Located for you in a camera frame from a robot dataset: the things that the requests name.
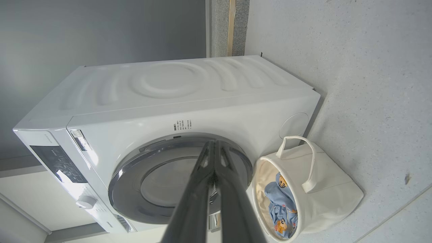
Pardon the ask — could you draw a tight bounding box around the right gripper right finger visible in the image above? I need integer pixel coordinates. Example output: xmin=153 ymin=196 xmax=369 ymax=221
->
xmin=215 ymin=140 xmax=267 ymax=243

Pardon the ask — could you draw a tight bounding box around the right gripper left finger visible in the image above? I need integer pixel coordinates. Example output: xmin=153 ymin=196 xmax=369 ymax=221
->
xmin=161 ymin=140 xmax=215 ymax=243

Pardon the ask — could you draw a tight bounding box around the blue bear-print garment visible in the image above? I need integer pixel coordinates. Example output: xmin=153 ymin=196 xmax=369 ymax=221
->
xmin=264 ymin=172 xmax=299 ymax=239

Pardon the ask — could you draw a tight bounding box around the round washing machine door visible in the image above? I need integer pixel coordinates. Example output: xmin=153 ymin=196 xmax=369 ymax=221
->
xmin=108 ymin=132 xmax=253 ymax=225

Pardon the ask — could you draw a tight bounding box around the beige fabric laundry basket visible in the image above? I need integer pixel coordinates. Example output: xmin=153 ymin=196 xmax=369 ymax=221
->
xmin=251 ymin=136 xmax=365 ymax=242

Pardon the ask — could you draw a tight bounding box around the white front-load washing machine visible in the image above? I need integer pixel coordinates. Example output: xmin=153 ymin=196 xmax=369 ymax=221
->
xmin=13 ymin=55 xmax=321 ymax=234

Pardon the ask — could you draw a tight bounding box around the printed text label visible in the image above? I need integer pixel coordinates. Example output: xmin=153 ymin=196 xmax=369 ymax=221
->
xmin=173 ymin=119 xmax=193 ymax=132

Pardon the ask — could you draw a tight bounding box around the white control knob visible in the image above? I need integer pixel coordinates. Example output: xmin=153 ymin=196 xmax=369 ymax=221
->
xmin=76 ymin=195 xmax=98 ymax=209

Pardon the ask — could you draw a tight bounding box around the round white filter cover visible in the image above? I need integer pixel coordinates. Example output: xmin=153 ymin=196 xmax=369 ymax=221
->
xmin=279 ymin=112 xmax=309 ymax=140

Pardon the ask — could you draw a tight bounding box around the dark control panel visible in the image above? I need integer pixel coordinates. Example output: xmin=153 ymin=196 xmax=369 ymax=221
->
xmin=30 ymin=145 xmax=88 ymax=184

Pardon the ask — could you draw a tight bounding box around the grey speckled stone strip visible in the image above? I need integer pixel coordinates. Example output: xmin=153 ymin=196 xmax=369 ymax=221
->
xmin=206 ymin=0 xmax=250 ymax=57

